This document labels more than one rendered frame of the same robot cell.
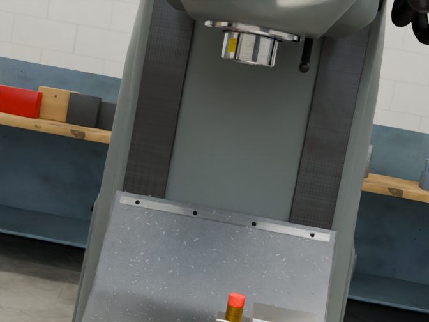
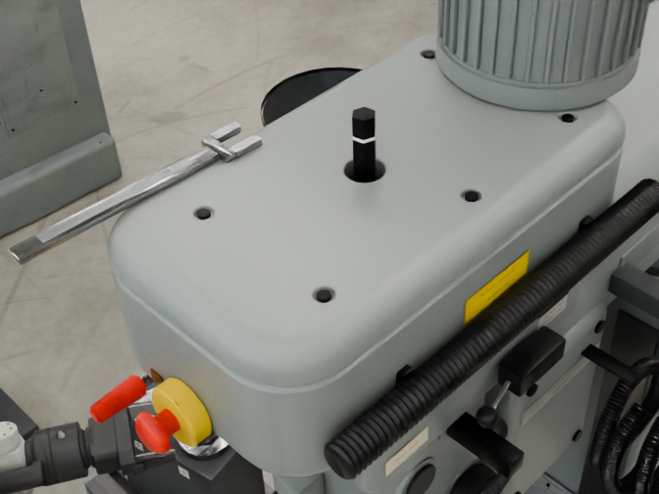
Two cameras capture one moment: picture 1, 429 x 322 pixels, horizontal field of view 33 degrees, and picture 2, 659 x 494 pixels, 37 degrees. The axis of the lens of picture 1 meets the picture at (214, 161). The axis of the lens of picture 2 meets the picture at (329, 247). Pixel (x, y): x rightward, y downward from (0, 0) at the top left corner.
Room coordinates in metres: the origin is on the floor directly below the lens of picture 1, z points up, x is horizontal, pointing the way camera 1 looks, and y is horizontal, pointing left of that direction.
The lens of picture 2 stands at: (0.13, -0.48, 2.43)
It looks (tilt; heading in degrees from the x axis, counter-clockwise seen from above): 42 degrees down; 45
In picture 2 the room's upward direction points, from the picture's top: 3 degrees counter-clockwise
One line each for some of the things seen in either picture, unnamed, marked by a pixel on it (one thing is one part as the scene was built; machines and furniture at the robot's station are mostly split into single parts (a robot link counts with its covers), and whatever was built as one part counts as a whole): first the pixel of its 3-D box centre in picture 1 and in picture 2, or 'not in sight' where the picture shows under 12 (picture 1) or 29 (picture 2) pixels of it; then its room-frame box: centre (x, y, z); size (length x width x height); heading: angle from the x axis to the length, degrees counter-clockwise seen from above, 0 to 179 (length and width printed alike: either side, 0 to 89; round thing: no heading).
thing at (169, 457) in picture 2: not in sight; (156, 461); (0.59, 0.38, 1.16); 0.06 x 0.02 x 0.03; 147
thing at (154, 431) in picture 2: not in sight; (159, 428); (0.39, 0.00, 1.76); 0.04 x 0.03 x 0.04; 88
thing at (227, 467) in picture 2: not in sight; (189, 457); (0.68, 0.44, 1.03); 0.22 x 0.12 x 0.20; 98
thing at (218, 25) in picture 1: (253, 31); not in sight; (0.65, -0.01, 1.31); 0.09 x 0.09 x 0.01
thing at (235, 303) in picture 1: (235, 307); not in sight; (0.69, -0.04, 1.05); 0.02 x 0.02 x 0.03
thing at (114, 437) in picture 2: not in sight; (94, 445); (0.54, 0.48, 1.16); 0.13 x 0.12 x 0.10; 57
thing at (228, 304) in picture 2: not in sight; (377, 229); (0.66, -0.01, 1.81); 0.47 x 0.26 x 0.16; 178
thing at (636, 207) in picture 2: not in sight; (513, 308); (0.67, -0.16, 1.79); 0.45 x 0.04 x 0.04; 178
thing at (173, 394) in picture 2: not in sight; (180, 412); (0.42, 0.00, 1.76); 0.06 x 0.02 x 0.06; 88
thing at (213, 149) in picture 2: not in sight; (138, 190); (0.49, 0.11, 1.89); 0.24 x 0.04 x 0.01; 175
